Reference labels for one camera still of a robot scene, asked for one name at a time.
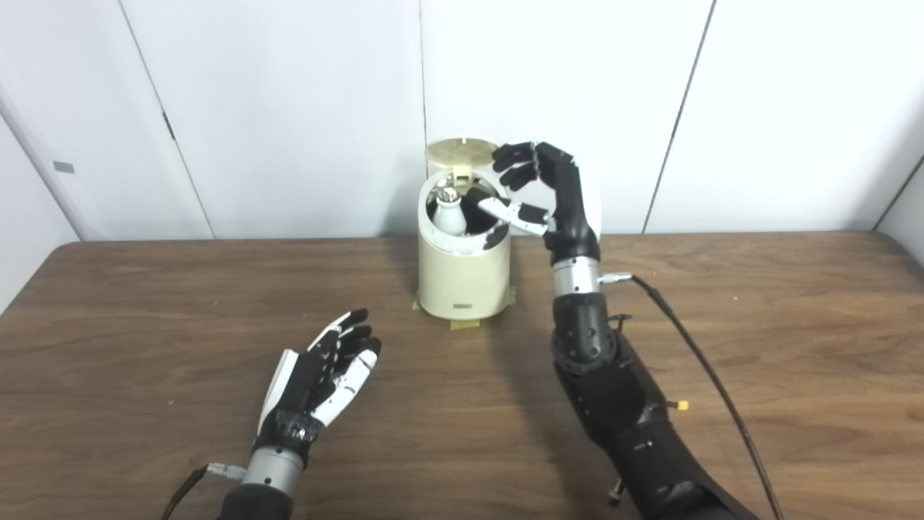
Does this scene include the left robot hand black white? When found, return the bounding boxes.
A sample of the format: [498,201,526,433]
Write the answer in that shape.
[256,309,382,463]

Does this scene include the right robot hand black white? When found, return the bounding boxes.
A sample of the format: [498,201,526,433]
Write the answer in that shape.
[476,142,603,264]

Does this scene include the small white plastic bottle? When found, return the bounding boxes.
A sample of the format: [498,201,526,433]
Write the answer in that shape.
[432,184,468,235]

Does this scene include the cream-colored bin with lid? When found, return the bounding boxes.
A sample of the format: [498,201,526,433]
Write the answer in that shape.
[417,137,515,321]

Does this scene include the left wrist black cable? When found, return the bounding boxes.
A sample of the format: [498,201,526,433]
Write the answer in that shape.
[160,464,248,520]

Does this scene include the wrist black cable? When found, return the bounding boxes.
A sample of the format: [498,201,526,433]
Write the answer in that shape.
[160,464,248,520]
[599,272,786,520]

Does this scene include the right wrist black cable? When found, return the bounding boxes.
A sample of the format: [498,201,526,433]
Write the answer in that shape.
[599,272,786,520]

